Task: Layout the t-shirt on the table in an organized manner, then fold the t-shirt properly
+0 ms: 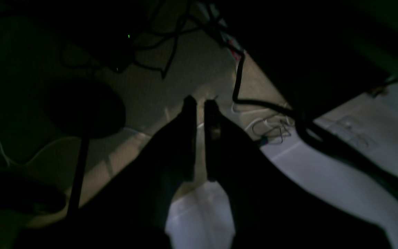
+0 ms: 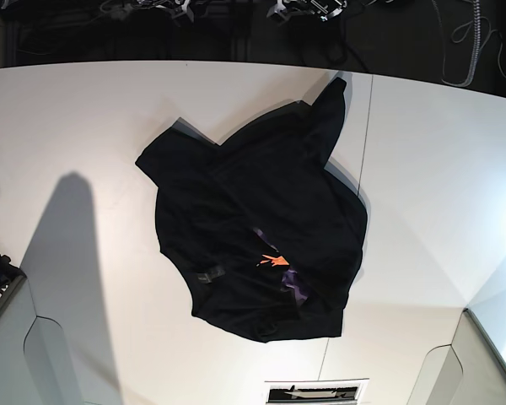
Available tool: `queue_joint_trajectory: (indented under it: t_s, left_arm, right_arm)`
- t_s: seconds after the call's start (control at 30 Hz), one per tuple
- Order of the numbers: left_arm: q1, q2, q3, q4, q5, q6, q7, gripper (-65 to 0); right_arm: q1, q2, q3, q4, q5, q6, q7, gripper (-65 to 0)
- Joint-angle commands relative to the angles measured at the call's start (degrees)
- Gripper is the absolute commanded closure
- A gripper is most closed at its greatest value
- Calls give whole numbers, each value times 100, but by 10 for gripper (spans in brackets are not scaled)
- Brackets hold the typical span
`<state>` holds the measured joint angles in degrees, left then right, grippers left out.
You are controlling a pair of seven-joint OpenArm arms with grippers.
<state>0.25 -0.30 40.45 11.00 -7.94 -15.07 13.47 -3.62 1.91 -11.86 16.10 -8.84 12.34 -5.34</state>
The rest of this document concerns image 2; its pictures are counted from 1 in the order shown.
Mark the printed paper label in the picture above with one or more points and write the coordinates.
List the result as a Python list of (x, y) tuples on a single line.
[(316, 392)]

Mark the black graphic t-shirt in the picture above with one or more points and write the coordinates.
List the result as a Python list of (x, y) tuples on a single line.
[(267, 239)]

